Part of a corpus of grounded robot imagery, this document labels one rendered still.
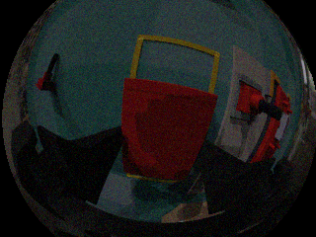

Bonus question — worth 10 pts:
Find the yellow rectangular frame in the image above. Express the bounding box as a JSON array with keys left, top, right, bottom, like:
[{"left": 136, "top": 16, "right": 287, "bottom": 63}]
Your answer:
[{"left": 127, "top": 35, "right": 220, "bottom": 183}]

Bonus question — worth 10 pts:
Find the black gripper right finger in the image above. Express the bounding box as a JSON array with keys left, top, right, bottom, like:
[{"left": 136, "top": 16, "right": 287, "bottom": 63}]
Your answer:
[{"left": 197, "top": 139, "right": 276, "bottom": 214}]

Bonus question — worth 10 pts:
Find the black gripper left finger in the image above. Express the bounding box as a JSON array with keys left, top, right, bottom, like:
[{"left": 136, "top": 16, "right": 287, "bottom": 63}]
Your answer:
[{"left": 37, "top": 125, "right": 122, "bottom": 204}]

